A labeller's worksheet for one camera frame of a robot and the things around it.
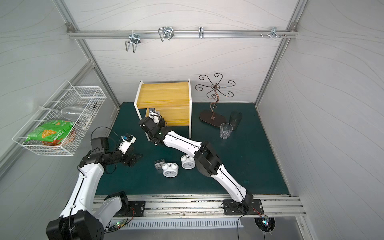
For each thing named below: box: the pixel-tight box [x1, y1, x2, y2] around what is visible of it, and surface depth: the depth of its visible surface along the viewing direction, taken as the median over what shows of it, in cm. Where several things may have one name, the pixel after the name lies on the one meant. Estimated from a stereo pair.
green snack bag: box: [25, 120, 76, 143], surface depth 56 cm
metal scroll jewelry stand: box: [195, 73, 236, 127], surface depth 93 cm
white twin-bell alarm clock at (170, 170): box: [162, 162, 179, 178], surface depth 81 cm
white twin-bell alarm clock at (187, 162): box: [180, 155, 196, 170], surface depth 84 cm
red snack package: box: [42, 138, 64, 146], surface depth 55 cm
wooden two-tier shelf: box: [133, 78, 192, 141], surface depth 83 cm
